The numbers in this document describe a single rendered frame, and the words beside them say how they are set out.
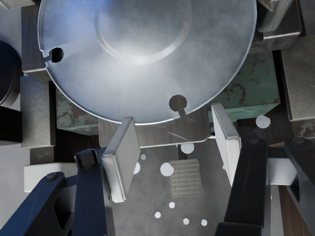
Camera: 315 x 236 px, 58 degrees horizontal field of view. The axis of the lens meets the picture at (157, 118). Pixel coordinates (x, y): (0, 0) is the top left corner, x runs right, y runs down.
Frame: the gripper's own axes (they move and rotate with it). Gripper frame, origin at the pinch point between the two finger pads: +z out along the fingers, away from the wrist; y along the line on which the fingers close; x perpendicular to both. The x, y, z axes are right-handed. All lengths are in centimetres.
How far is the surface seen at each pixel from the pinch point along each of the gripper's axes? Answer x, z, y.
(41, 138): -7.4, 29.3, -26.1
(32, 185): -15.3, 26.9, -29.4
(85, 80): 2.9, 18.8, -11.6
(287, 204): -55, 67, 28
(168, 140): -5.6, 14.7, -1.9
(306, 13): 3, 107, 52
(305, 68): -3.0, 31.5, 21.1
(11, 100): -10, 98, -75
